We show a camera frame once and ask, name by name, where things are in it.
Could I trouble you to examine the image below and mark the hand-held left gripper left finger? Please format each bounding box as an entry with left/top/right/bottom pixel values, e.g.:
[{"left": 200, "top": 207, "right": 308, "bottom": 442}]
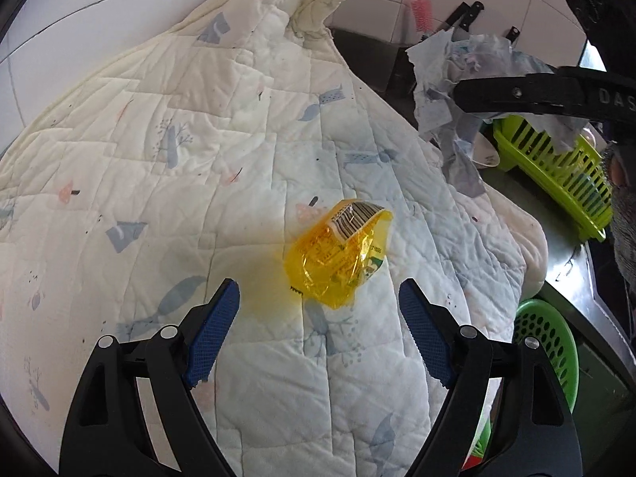
[{"left": 58, "top": 278, "right": 240, "bottom": 477}]

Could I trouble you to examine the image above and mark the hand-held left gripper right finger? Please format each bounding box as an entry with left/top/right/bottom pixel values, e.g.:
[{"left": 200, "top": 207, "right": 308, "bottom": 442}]
[{"left": 398, "top": 278, "right": 583, "bottom": 477}]

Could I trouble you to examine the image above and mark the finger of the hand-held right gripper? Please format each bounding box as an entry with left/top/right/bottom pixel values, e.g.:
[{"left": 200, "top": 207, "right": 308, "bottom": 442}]
[{"left": 454, "top": 66, "right": 587, "bottom": 120}]

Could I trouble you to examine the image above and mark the clear plastic wrapper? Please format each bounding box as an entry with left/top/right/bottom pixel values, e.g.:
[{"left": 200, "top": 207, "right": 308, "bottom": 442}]
[{"left": 405, "top": 27, "right": 589, "bottom": 197}]

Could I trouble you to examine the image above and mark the yellow plastic wrapper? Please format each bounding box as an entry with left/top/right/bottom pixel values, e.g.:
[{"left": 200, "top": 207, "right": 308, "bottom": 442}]
[{"left": 283, "top": 199, "right": 394, "bottom": 309}]

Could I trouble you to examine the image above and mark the green plastic mesh basket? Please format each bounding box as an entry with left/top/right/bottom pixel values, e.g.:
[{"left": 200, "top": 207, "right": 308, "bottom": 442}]
[{"left": 462, "top": 298, "right": 580, "bottom": 473}]

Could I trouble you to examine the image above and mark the person's right hand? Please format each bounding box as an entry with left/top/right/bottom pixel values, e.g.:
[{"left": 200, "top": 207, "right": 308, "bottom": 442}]
[{"left": 603, "top": 142, "right": 636, "bottom": 279}]

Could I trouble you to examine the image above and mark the lime green dish rack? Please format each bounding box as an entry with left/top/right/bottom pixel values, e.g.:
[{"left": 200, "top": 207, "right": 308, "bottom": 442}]
[{"left": 492, "top": 114, "right": 614, "bottom": 242}]

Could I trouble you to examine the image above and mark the pink brush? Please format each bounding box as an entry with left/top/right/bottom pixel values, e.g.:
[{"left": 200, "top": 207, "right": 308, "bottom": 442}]
[{"left": 410, "top": 0, "right": 433, "bottom": 41}]

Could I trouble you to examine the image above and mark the cream quilted printed blanket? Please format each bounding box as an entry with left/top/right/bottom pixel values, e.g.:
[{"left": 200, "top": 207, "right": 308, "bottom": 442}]
[{"left": 0, "top": 0, "right": 550, "bottom": 477}]

